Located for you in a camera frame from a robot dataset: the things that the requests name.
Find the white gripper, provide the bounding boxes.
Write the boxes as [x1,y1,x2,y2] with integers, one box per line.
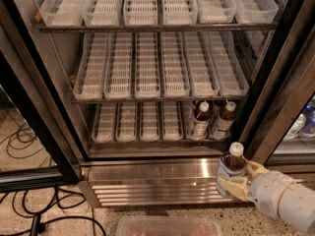
[218,160,295,218]

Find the tea bottle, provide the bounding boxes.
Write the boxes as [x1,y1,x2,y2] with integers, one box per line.
[216,142,249,199]
[210,101,236,140]
[187,100,212,141]

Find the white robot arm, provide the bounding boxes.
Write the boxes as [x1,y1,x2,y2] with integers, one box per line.
[217,161,315,236]

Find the right glass fridge door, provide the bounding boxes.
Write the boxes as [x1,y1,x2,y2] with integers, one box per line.
[236,0,315,174]

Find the glass fridge door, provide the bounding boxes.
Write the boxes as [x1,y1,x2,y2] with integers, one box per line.
[236,0,315,174]
[0,0,82,192]

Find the shelf tray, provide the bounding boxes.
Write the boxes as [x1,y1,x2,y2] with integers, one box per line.
[135,32,160,98]
[39,0,85,27]
[82,0,123,27]
[140,102,159,142]
[73,32,108,100]
[182,100,211,142]
[234,0,279,24]
[159,32,190,97]
[183,31,220,97]
[209,100,236,141]
[196,0,236,24]
[103,32,133,99]
[123,0,158,26]
[208,31,249,96]
[92,102,116,143]
[161,0,198,26]
[162,101,183,141]
[115,102,137,142]

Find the white bottle behind door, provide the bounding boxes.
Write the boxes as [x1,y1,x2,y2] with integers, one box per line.
[283,114,306,141]

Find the steel fridge cabinet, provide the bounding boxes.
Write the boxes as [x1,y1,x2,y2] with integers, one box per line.
[6,0,315,209]

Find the left glass fridge door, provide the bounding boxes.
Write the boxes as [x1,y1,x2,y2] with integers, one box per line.
[0,0,82,192]

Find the blue can behind door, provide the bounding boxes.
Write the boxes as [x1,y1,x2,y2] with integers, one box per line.
[299,104,315,138]

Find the clear plastic bin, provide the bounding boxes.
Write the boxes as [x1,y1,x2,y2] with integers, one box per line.
[115,216,222,236]

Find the black floor cables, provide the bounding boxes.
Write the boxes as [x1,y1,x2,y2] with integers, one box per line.
[0,108,107,236]

